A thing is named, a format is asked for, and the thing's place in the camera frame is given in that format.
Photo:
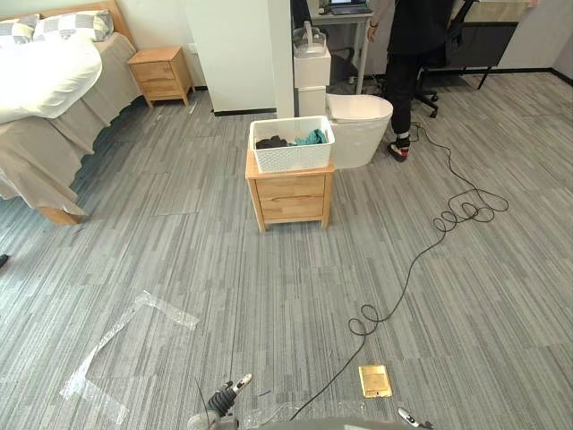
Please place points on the black garment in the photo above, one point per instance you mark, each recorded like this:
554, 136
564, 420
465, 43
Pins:
271, 142

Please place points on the white woven laundry basket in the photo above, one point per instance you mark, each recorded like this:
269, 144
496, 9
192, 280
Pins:
293, 159

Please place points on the person's hand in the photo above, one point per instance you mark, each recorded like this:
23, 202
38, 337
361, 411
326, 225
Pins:
373, 32

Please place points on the white toilet tank cabinet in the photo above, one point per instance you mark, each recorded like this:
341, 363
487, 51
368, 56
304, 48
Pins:
311, 80

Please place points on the small black object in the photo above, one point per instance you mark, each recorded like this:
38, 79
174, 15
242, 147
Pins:
3, 260

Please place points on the teal garment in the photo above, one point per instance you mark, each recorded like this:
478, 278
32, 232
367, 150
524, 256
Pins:
310, 137

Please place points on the laptop computer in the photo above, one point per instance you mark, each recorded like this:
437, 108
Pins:
348, 6

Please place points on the clear tape strip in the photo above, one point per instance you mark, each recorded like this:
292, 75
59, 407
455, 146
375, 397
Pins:
100, 347
277, 411

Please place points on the black swivel chair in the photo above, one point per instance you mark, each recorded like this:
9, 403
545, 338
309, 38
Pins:
342, 62

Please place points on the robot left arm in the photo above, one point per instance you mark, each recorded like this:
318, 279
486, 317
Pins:
207, 422

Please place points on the wooden bed frame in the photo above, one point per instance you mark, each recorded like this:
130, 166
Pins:
60, 216

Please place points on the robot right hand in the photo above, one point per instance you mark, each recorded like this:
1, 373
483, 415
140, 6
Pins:
409, 416

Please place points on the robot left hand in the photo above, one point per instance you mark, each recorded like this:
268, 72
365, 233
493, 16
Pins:
220, 398

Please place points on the white duvet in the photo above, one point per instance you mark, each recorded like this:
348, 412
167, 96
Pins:
45, 80

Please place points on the white VR headset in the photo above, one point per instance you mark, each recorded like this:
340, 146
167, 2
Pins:
309, 41

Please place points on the brass floor socket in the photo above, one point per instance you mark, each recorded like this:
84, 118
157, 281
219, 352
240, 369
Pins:
375, 380

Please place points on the black office chair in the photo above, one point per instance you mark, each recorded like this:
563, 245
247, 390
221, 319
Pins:
427, 96

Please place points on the white toilet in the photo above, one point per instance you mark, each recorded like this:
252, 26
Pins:
358, 130

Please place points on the wooden two-drawer nightstand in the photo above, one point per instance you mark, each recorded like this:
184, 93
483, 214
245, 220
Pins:
291, 197
159, 74

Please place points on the grey checked pillow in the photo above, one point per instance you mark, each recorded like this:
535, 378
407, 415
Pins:
74, 24
15, 30

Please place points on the grey desk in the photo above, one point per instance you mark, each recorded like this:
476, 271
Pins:
353, 20

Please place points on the beige bed sheet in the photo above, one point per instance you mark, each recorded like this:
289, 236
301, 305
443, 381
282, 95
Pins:
49, 148

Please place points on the person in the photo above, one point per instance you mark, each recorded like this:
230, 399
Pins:
409, 40

